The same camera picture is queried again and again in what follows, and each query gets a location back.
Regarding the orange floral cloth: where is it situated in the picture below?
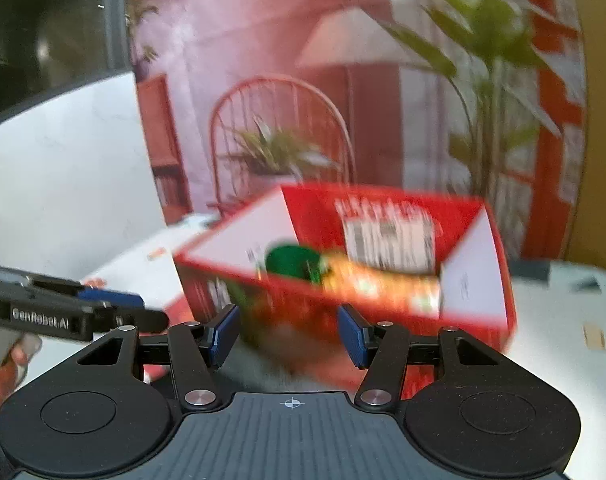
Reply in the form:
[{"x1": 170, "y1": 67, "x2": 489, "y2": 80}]
[{"x1": 320, "y1": 254, "x2": 442, "y2": 316}]

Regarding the green soft object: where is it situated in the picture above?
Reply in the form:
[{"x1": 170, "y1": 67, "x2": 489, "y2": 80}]
[{"x1": 265, "y1": 244, "x2": 327, "y2": 285}]

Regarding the printed living room backdrop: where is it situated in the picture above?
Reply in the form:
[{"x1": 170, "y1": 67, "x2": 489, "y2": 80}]
[{"x1": 126, "y1": 0, "x2": 586, "y2": 259}]

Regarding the person's left hand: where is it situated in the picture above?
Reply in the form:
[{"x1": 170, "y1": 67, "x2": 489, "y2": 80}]
[{"x1": 0, "y1": 334, "x2": 42, "y2": 405}]

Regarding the red strawberry cardboard box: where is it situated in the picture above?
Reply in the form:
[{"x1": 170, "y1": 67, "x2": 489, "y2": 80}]
[{"x1": 174, "y1": 184, "x2": 516, "y2": 392}]

